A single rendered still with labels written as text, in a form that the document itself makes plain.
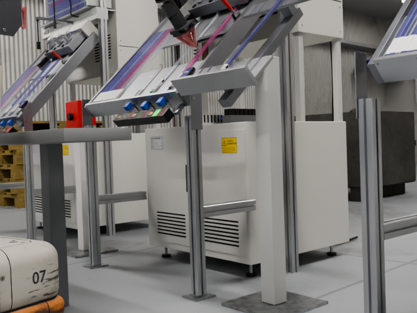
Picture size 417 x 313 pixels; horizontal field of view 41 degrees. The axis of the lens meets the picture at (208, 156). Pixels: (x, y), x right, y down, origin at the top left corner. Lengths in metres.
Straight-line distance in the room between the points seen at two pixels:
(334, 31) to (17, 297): 1.76
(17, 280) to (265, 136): 0.86
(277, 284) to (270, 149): 0.44
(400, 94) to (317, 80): 2.59
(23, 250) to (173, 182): 1.07
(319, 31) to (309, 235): 0.89
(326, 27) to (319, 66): 7.87
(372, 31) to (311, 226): 9.98
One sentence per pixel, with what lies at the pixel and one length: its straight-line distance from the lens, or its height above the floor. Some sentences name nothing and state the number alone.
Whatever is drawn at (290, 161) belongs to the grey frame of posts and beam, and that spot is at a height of 0.45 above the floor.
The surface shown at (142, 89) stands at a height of 0.76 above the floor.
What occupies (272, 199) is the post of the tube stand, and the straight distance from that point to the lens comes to 1.79.
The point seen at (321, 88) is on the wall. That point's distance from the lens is 10.43.
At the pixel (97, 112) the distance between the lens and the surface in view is 2.47.
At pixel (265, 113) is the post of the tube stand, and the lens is 1.79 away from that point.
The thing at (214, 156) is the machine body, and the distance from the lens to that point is 2.28.
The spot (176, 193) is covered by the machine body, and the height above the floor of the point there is 0.32.
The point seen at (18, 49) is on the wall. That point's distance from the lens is 6.53.
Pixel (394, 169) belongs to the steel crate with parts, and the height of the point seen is 0.25.
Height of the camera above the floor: 0.54
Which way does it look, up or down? 1 degrees down
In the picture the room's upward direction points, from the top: 2 degrees counter-clockwise
